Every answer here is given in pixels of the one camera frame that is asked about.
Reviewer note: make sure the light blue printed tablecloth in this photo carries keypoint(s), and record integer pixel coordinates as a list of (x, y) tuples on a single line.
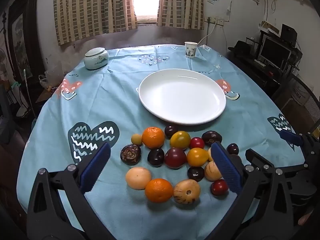
[(100, 105)]

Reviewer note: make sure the white plate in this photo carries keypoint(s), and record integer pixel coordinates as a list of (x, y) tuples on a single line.
[(180, 97)]

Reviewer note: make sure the person's right hand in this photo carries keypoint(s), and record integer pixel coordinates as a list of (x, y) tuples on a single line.
[(304, 220)]

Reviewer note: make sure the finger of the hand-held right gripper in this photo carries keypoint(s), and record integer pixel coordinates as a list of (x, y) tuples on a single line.
[(291, 137), (257, 158)]

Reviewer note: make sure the smooth dark passion fruit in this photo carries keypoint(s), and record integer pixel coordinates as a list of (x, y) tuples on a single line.
[(212, 137)]

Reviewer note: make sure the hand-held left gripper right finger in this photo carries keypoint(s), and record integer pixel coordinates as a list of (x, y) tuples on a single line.
[(226, 167)]

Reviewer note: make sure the pale green lidded ceramic jar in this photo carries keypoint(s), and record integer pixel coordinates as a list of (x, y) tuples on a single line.
[(96, 58)]

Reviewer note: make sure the red tomato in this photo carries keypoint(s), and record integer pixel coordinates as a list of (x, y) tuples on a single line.
[(197, 143)]

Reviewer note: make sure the white mop stick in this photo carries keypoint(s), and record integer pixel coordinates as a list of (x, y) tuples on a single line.
[(28, 90)]

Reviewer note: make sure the orange mandarin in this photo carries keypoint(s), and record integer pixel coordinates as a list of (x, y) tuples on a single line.
[(159, 190), (153, 137)]

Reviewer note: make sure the small white object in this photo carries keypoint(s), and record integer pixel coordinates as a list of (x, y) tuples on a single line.
[(205, 47)]

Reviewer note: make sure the striped tan pepino melon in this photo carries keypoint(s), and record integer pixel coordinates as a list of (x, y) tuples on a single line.
[(212, 172), (187, 191)]

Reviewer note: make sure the black hat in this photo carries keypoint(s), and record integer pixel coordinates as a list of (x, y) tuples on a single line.
[(240, 47)]

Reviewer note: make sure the yellow orange tomato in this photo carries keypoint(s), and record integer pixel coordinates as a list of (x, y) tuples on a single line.
[(197, 157)]

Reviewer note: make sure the tan cardboard piece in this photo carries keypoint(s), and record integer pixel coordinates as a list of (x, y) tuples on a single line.
[(270, 27)]

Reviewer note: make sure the printed paper cup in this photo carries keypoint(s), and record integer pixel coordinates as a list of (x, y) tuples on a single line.
[(190, 49)]

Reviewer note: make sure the computer monitor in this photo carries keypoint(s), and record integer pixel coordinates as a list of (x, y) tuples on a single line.
[(275, 52)]

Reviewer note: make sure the black mesh chair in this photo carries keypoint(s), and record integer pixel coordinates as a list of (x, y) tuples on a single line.
[(302, 97)]

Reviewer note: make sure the white wall socket strip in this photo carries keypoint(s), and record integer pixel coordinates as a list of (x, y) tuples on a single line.
[(215, 20)]

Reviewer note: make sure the dark red plum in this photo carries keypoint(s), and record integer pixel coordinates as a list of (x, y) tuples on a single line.
[(175, 157)]

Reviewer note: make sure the pale tan pepino melon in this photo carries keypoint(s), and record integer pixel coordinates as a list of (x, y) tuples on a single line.
[(138, 178)]

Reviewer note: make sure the black speaker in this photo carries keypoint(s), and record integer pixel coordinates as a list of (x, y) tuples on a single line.
[(288, 33)]

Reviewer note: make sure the dark computer desk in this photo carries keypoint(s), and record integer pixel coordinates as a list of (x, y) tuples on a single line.
[(257, 77)]

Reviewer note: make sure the clear plastic bag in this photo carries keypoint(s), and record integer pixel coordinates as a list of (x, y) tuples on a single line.
[(45, 81)]

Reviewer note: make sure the checked beige curtain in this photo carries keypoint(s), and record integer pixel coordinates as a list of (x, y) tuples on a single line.
[(182, 2), (92, 10)]

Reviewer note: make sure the bright window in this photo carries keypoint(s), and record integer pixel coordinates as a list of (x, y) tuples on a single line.
[(146, 0)]

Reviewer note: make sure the small tan round fruit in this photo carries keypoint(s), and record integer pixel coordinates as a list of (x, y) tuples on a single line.
[(136, 139), (210, 154)]

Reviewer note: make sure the dark purple plum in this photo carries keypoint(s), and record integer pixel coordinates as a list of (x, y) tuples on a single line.
[(171, 130), (195, 173), (232, 148), (155, 157)]

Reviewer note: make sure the dark framed picture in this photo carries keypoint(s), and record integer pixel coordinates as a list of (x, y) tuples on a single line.
[(20, 37)]

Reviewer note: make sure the yellow green tomato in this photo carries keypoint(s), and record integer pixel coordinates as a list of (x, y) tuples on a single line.
[(180, 140)]

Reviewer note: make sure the wrinkled dark passion fruit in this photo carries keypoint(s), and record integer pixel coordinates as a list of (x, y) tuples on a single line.
[(130, 154)]

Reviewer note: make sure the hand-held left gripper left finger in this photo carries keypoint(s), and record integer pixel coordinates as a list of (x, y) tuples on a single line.
[(96, 170)]

